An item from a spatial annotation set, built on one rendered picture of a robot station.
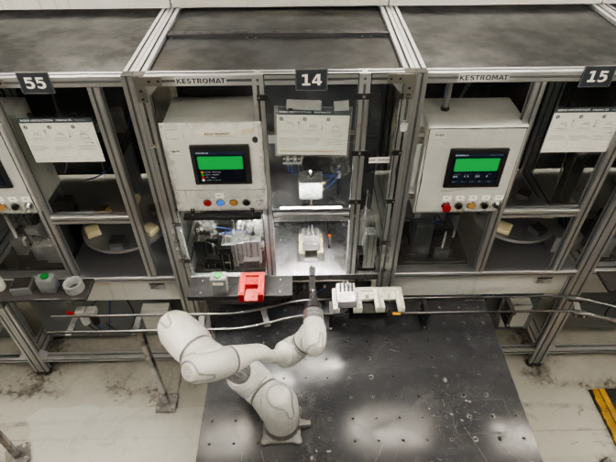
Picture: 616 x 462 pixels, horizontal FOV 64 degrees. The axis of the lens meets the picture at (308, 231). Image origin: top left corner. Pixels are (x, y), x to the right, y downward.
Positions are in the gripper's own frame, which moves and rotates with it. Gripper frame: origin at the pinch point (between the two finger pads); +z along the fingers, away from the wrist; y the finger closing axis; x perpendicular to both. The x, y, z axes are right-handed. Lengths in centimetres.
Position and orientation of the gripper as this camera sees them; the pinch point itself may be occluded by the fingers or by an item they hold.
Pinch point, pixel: (312, 277)
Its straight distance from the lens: 232.3
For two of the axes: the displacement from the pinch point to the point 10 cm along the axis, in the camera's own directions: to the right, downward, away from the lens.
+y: 0.0, -7.5, -6.6
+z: -0.2, -6.6, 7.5
